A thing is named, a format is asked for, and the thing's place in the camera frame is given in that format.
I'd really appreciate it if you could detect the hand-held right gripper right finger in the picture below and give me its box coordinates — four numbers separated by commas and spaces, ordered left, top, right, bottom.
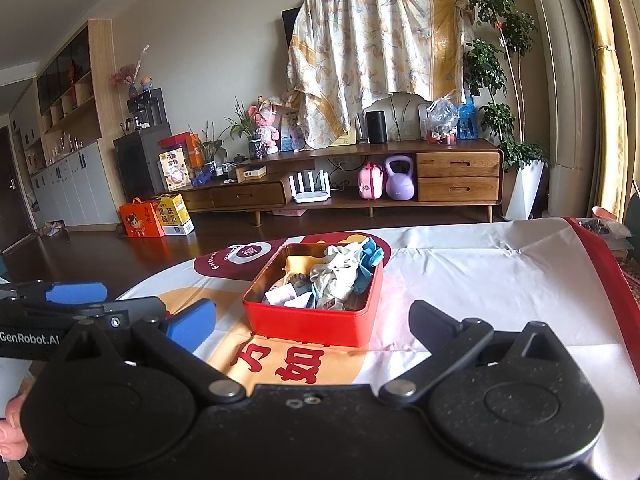
379, 300, 573, 405

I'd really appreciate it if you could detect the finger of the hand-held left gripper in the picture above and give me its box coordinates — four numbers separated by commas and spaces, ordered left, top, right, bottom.
75, 296, 169, 331
0, 282, 109, 306

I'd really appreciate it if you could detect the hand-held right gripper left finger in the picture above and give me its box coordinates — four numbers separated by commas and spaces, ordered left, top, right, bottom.
50, 299, 248, 406

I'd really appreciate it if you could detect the blue cloth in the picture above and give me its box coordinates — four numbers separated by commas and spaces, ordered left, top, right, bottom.
355, 237, 386, 294

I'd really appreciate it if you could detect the red tin box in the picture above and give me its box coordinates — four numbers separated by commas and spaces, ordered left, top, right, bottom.
243, 242, 385, 349

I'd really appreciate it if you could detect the yellow rubber squeeze toy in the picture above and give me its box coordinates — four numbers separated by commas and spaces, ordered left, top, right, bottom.
282, 255, 321, 286

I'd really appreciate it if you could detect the person's left hand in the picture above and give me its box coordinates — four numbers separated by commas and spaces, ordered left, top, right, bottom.
0, 392, 35, 461

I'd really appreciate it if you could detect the orange gift box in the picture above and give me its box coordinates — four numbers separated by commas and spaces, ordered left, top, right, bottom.
118, 198, 166, 239

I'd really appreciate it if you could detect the yellow carton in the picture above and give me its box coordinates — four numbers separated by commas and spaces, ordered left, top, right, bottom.
155, 193, 196, 236

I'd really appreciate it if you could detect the dark wooden door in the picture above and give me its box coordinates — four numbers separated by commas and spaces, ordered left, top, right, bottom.
0, 125, 32, 252

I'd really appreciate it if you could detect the black cabinet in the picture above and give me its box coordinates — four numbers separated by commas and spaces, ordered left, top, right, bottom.
113, 129, 174, 201

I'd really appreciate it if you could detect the purple kettlebell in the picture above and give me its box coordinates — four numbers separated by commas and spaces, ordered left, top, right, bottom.
383, 154, 417, 202

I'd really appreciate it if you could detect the yellow snack box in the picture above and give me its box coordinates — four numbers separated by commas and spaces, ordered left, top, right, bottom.
158, 150, 192, 192

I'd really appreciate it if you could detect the pink toy case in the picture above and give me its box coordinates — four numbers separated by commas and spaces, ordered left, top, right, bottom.
356, 160, 387, 201

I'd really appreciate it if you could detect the wooden TV cabinet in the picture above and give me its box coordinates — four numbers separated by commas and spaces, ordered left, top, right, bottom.
172, 138, 505, 226

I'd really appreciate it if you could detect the white box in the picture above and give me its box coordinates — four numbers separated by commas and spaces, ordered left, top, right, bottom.
234, 164, 269, 184

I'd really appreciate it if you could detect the small potted plant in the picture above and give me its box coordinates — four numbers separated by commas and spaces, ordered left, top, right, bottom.
192, 122, 226, 176

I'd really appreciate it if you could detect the white router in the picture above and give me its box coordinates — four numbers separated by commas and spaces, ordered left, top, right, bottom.
292, 169, 332, 205

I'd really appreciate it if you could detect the black coffee machine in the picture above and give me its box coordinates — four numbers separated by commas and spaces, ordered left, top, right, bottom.
125, 88, 169, 134

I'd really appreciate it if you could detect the black speaker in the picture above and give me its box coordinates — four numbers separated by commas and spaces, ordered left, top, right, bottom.
364, 109, 387, 145

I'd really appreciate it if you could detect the potted orchid plant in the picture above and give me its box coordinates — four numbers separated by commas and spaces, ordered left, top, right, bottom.
223, 99, 269, 160

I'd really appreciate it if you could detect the clear plastic bag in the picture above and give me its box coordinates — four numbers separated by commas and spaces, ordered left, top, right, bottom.
423, 94, 460, 144

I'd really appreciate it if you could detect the blue printed pack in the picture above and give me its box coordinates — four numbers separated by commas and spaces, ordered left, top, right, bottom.
457, 88, 480, 140

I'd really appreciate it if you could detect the pink plush doll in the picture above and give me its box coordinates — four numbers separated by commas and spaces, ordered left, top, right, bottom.
249, 94, 281, 154

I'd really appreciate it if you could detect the vase of pink flowers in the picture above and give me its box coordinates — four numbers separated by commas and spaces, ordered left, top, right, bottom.
110, 44, 151, 100

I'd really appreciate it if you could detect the potted tree in white planter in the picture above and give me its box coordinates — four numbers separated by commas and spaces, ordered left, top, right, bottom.
462, 0, 549, 221

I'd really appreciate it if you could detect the white standing air conditioner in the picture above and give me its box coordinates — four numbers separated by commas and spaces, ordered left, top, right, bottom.
524, 0, 602, 221

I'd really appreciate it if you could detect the floral cloth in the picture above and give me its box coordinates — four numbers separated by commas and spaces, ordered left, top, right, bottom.
285, 0, 474, 149

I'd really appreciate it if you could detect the yellow curtain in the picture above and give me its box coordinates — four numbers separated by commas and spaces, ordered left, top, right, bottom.
579, 0, 640, 222

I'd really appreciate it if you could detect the black television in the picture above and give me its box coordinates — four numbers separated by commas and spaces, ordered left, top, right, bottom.
280, 7, 304, 46

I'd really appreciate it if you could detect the wooden wall shelving unit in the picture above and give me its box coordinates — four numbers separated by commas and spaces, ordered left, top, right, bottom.
10, 19, 121, 229

